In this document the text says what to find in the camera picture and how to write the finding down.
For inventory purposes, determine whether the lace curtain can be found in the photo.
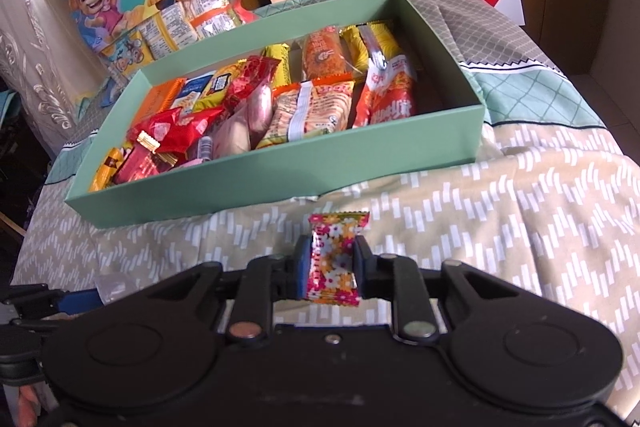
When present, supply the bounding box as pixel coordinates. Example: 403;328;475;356
0;0;117;158

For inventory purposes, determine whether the clear plastic wrapper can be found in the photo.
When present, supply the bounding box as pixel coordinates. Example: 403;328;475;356
92;272;132;308

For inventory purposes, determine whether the golden yellow snack packet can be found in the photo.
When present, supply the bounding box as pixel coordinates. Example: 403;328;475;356
89;147;126;192

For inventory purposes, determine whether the yellow biscuit packet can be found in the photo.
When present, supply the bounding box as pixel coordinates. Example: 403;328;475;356
192;64;246;111

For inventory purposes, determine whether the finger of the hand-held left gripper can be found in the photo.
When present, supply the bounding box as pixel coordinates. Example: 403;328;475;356
0;286;108;334
0;346;45;384

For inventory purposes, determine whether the teal cloth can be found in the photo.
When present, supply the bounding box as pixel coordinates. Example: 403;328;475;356
0;89;22;128

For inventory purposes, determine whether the red snack packet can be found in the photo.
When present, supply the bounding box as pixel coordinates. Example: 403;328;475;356
127;107;226;158

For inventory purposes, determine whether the red gold patterned packet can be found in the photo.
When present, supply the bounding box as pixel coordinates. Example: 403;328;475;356
220;56;282;118

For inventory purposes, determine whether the pale pink snack packet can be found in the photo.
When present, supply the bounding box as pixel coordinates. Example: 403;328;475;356
200;84;277;158

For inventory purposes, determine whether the green cardboard box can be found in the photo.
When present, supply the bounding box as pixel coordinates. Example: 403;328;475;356
65;0;487;229

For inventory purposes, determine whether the yellow cake packet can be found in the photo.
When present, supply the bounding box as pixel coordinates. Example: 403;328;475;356
342;23;396;72

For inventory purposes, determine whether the maroon snack packet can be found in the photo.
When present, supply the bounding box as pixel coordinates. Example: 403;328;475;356
112;132;181;185

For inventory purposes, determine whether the floral candy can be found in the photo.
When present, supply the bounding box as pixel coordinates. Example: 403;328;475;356
302;211;372;308

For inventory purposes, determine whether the orange snack packet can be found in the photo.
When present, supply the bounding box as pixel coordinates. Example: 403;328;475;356
135;78;188;118

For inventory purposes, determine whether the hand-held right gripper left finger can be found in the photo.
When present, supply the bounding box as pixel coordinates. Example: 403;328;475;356
142;234;313;343

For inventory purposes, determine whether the orange crispy noodle packet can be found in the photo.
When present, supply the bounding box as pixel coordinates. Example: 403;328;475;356
257;84;312;150
295;77;357;142

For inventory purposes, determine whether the blue white wafer packet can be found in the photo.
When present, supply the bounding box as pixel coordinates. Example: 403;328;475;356
172;74;218;111

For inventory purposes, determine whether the long yellow snack packet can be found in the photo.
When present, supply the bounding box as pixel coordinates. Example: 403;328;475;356
262;43;294;88

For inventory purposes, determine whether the patterned bed sheet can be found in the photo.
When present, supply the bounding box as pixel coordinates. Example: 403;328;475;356
10;0;640;423

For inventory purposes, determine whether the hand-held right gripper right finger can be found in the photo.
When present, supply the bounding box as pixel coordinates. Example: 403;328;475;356
352;237;523;343

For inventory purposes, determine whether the clear floss cake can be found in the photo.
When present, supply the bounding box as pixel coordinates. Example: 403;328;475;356
300;26;348;81

